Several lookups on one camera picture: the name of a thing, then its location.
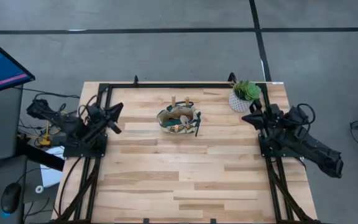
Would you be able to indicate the white paper sheet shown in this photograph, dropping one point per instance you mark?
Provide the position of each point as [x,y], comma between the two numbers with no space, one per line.
[51,174]

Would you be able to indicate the succulent in white patterned pot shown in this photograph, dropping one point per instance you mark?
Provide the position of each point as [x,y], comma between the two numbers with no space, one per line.
[247,90]

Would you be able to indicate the canvas gardening bag green trim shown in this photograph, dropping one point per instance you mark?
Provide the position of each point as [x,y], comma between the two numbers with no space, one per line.
[163,124]

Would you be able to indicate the yellow clamp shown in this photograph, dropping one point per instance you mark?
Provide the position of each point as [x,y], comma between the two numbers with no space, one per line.
[44,140]

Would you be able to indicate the white tape roll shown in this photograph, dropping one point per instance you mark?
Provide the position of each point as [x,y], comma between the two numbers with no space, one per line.
[39,189]

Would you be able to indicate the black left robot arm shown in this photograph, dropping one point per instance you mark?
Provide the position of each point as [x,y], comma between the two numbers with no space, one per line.
[61,121]

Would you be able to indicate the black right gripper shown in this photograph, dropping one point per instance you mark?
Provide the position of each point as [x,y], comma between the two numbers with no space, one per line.
[273,117]

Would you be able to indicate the black aluminium station frame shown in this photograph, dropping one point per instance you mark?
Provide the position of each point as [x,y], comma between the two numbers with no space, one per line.
[166,85]

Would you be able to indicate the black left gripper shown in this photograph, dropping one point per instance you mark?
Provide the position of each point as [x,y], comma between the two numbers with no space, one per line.
[97,117]

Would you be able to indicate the black computer mouse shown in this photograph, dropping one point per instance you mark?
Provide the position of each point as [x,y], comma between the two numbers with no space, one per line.
[10,197]

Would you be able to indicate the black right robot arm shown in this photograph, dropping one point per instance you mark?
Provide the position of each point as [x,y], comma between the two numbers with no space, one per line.
[306,140]

